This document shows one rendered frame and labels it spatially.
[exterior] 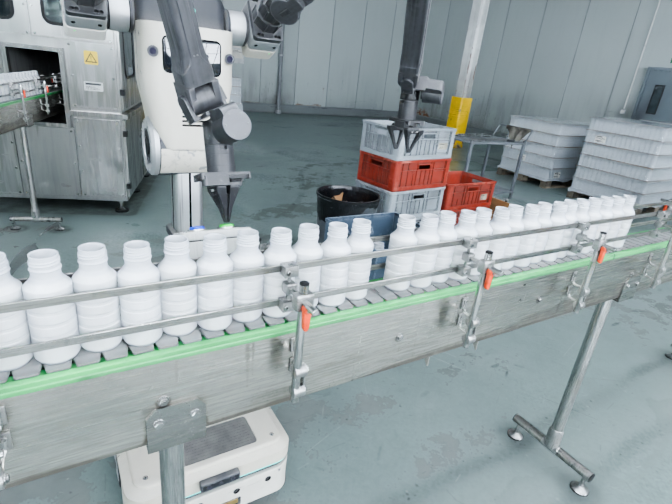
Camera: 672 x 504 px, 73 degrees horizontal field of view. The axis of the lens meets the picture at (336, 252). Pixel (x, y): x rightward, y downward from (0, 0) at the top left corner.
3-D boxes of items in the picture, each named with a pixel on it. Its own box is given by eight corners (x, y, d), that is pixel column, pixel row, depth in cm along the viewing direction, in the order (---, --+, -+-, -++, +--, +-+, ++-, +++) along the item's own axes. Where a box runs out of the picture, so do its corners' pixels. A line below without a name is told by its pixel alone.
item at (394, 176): (392, 192, 317) (397, 161, 308) (354, 178, 346) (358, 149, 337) (447, 186, 353) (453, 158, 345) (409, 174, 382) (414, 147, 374)
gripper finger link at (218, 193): (254, 220, 93) (249, 174, 92) (220, 223, 89) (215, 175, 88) (242, 220, 98) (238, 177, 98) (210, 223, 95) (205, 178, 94)
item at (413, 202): (387, 223, 324) (392, 193, 316) (351, 206, 353) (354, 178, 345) (441, 213, 361) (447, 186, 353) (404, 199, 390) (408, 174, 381)
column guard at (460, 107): (452, 148, 1033) (462, 97, 991) (440, 144, 1063) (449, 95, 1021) (464, 148, 1053) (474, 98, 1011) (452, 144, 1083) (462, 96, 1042)
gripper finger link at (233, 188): (243, 221, 92) (239, 174, 91) (208, 224, 88) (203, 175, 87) (233, 221, 97) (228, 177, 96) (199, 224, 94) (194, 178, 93)
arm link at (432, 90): (407, 56, 131) (400, 80, 128) (447, 59, 127) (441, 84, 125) (408, 84, 141) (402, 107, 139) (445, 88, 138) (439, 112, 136)
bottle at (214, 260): (207, 312, 83) (207, 228, 77) (237, 319, 82) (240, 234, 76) (190, 328, 78) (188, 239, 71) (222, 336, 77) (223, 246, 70)
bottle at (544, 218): (544, 263, 125) (562, 206, 119) (530, 265, 122) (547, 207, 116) (527, 254, 130) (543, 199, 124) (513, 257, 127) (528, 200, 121)
